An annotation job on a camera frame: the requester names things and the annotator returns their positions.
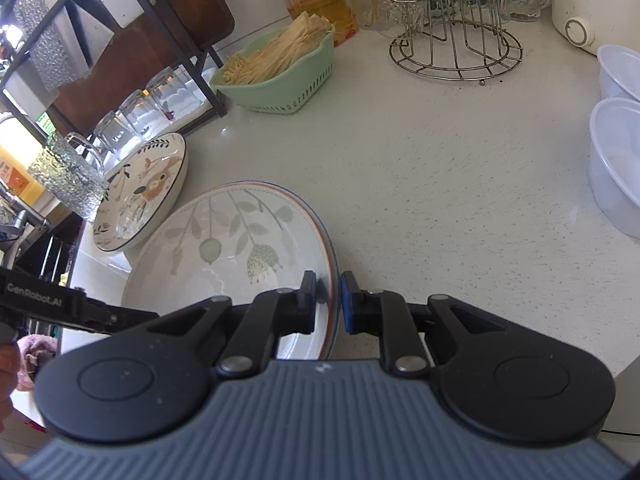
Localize red lid plastic jar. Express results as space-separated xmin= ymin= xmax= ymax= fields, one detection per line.
xmin=263 ymin=0 xmax=362 ymax=49

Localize textured glass mug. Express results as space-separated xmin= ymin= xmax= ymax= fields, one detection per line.
xmin=27 ymin=132 xmax=109 ymax=224

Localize metal wire glass rack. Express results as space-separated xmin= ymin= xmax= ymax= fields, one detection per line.
xmin=388 ymin=0 xmax=525 ymax=87

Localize white electric cooking pot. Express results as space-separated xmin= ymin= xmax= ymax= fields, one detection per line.
xmin=549 ymin=0 xmax=640 ymax=59

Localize leaf print ceramic plate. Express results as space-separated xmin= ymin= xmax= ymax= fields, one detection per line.
xmin=120 ymin=182 xmax=339 ymax=361

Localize person's left hand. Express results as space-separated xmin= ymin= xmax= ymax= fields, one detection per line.
xmin=0 ymin=345 xmax=22 ymax=424

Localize metal faucet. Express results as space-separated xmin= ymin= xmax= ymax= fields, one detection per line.
xmin=0 ymin=180 xmax=52 ymax=243

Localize white plastic bowl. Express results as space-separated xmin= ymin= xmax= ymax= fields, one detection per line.
xmin=588 ymin=97 xmax=640 ymax=240
xmin=597 ymin=44 xmax=640 ymax=104

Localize brown wooden cutting board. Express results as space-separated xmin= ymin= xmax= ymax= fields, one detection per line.
xmin=50 ymin=0 xmax=236 ymax=137

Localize pink towel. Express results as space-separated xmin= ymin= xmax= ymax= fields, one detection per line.
xmin=16 ymin=334 xmax=59 ymax=392

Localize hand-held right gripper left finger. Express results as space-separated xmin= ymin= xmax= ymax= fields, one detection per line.
xmin=148 ymin=270 xmax=321 ymax=379

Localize clear drinking glass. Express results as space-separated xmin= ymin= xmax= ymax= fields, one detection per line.
xmin=146 ymin=66 xmax=197 ymax=123
xmin=119 ymin=89 xmax=166 ymax=146
xmin=94 ymin=109 xmax=132 ymax=166

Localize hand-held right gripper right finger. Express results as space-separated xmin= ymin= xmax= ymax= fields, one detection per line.
xmin=340 ymin=270 xmax=507 ymax=377

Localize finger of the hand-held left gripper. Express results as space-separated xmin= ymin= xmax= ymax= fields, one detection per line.
xmin=82 ymin=300 xmax=161 ymax=335

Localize dried bean curd sticks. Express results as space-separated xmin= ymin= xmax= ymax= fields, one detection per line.
xmin=220 ymin=12 xmax=334 ymax=86

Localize yellow box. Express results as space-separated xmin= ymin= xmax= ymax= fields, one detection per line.
xmin=0 ymin=144 xmax=47 ymax=207

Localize black metal shelf frame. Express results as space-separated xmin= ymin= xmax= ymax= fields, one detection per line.
xmin=0 ymin=0 xmax=227 ymax=147

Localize green plastic basket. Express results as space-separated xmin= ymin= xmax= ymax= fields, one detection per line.
xmin=209 ymin=25 xmax=335 ymax=114

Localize deer print ceramic plate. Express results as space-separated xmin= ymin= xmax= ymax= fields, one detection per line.
xmin=92 ymin=132 xmax=190 ymax=253

